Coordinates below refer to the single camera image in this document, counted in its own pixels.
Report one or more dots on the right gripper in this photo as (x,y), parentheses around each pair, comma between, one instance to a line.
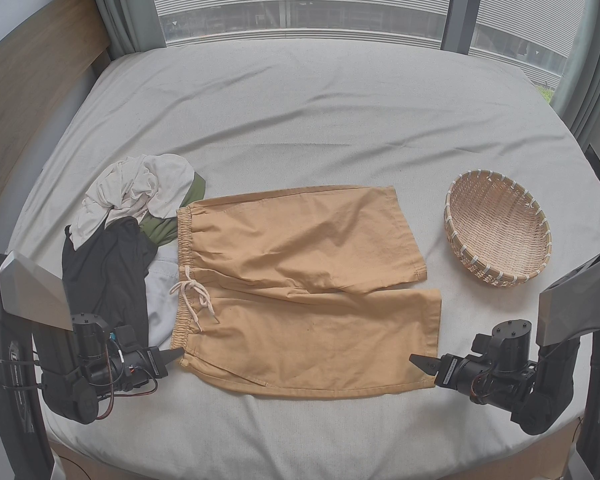
(462,370)

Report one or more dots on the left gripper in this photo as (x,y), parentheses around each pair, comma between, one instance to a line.
(140,368)

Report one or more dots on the tan shorts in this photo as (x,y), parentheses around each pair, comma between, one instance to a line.
(305,268)

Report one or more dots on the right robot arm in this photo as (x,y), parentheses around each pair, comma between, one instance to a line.
(565,308)

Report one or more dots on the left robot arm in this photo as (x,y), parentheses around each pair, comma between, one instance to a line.
(35,288)

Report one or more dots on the pale blue garment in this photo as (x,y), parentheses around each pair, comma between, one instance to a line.
(160,293)

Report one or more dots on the black garment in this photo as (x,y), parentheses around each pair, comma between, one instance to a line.
(105,273)

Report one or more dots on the green garment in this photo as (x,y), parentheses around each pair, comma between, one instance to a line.
(162,230)

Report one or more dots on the round woven basket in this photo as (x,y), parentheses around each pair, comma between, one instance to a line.
(500,223)

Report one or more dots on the white garment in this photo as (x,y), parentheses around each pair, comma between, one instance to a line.
(145,183)

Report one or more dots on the bed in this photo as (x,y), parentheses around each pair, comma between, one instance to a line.
(305,118)

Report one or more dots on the blue-green curtain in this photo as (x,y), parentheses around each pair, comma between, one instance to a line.
(595,43)
(125,8)

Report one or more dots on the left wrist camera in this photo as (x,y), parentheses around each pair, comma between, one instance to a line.
(125,337)

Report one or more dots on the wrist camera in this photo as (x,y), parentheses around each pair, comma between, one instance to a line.
(125,337)
(481,344)

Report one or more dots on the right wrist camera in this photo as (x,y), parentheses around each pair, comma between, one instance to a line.
(481,344)

